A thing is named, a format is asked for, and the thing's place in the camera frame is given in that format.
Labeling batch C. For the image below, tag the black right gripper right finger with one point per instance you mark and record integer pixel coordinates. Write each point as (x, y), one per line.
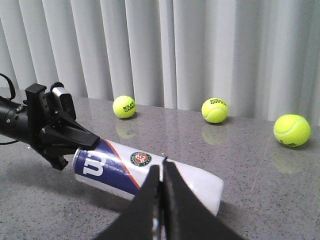
(185, 217)

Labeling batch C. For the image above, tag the tennis ball with seam top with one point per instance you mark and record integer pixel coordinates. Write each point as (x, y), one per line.
(292, 130)

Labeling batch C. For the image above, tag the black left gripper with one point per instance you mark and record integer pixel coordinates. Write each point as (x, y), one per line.
(61, 131)

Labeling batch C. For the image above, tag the white pleated curtain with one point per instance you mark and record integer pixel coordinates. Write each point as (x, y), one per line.
(260, 56)

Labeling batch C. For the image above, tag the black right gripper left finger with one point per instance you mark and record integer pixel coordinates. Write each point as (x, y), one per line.
(141, 220)

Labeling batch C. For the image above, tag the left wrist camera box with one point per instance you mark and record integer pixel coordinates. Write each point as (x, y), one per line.
(63, 99)

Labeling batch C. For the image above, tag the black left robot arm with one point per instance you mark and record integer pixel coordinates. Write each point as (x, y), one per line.
(14, 122)

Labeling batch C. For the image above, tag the middle yellow tennis ball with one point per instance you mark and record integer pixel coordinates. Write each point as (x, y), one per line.
(214, 110)

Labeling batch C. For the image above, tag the Roland Garros yellow tennis ball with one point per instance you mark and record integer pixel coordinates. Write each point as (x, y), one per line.
(124, 107)

